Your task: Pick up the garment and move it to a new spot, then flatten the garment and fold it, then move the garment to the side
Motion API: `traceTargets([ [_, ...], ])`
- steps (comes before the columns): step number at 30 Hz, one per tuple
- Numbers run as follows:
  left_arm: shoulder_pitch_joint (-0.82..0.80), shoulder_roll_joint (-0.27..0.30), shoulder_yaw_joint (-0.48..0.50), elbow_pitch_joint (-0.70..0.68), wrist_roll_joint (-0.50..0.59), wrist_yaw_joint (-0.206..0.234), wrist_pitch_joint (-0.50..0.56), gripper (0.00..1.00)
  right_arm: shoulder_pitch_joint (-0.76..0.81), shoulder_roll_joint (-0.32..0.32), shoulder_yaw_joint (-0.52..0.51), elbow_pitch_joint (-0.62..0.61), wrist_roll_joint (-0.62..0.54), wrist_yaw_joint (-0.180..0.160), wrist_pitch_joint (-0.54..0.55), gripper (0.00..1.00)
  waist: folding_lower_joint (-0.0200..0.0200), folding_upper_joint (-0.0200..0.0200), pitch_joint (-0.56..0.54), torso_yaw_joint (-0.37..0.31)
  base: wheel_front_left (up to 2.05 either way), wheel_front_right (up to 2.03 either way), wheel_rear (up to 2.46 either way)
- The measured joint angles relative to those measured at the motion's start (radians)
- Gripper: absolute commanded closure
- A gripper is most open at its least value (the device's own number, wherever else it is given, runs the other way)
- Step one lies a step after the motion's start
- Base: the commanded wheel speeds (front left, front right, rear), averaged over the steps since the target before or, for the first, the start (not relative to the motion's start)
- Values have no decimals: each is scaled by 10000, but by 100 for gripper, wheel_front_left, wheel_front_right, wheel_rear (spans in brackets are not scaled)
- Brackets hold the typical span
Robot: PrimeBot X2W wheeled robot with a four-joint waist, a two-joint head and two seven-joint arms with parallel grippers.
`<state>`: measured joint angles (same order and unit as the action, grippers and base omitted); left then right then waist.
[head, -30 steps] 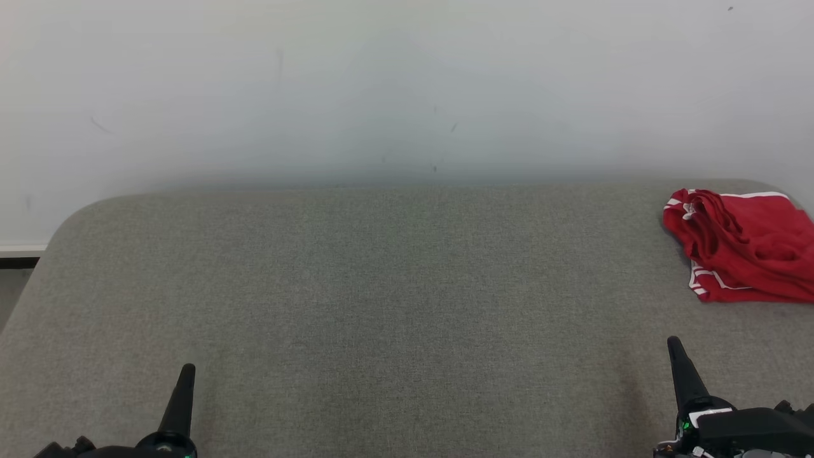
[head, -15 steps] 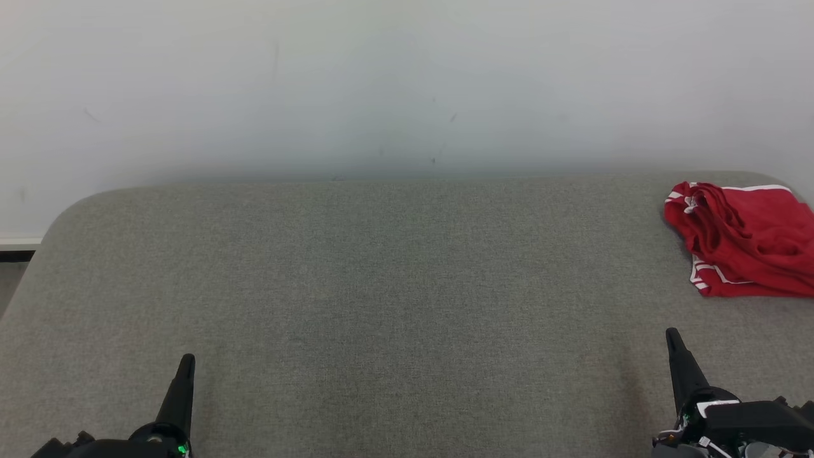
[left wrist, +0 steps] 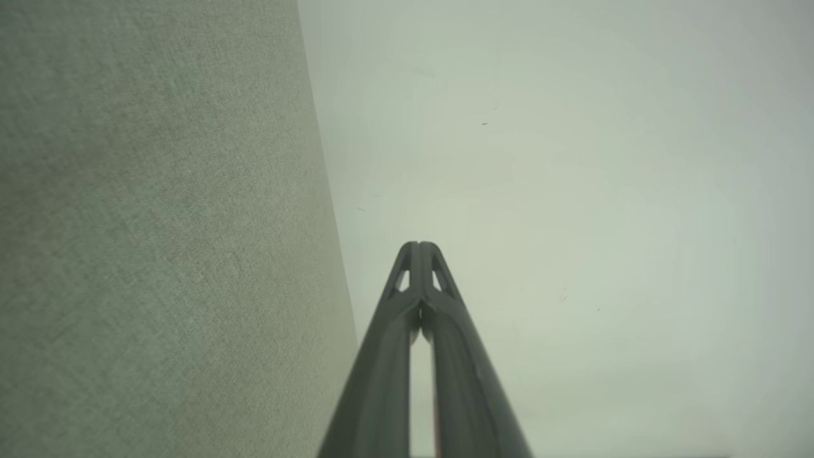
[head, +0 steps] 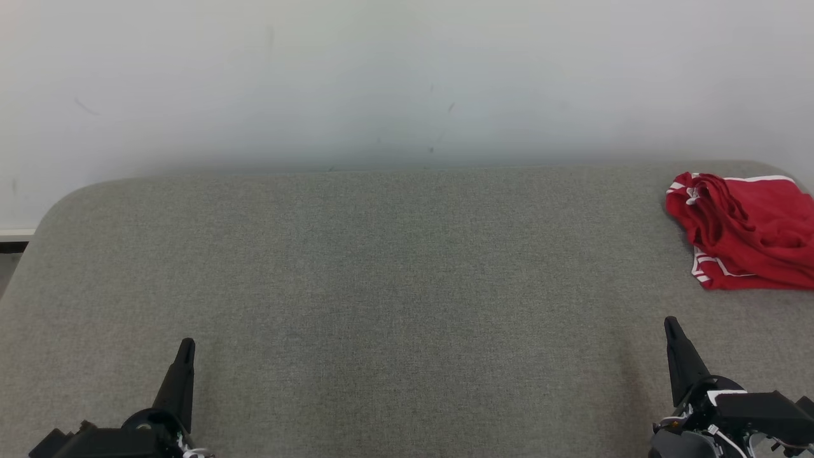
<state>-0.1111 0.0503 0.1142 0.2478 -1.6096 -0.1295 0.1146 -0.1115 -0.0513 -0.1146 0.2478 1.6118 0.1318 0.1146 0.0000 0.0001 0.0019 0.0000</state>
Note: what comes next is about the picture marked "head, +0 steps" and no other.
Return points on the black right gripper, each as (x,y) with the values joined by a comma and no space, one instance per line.
(693,432)

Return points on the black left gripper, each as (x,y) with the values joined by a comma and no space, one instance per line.
(140,439)

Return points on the red basketball jersey with number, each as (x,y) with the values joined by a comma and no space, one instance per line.
(763,277)

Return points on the red and white shorts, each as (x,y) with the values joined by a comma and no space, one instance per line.
(750,210)

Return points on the white and black baseboard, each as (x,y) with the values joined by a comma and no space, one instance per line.
(14,240)

